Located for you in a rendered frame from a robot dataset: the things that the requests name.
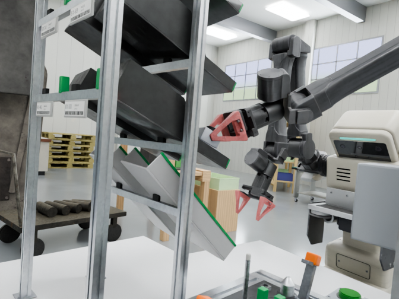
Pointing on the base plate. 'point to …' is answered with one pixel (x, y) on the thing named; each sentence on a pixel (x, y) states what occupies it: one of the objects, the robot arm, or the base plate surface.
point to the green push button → (348, 293)
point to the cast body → (208, 136)
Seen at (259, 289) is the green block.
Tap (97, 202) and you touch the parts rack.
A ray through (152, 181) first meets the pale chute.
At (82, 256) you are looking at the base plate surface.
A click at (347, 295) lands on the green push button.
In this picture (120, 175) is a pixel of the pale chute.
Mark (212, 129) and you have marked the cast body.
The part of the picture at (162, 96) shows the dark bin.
